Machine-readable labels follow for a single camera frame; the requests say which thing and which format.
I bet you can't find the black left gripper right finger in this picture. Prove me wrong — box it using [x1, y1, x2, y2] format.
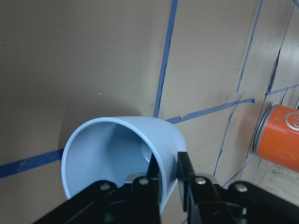
[177, 152, 299, 224]

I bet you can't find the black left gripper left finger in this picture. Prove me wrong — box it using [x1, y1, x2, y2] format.
[36, 155, 161, 224]

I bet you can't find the light blue plastic cup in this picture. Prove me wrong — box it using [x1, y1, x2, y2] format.
[61, 116, 186, 211]

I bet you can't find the orange soda can container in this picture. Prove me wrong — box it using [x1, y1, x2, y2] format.
[253, 105, 299, 172]

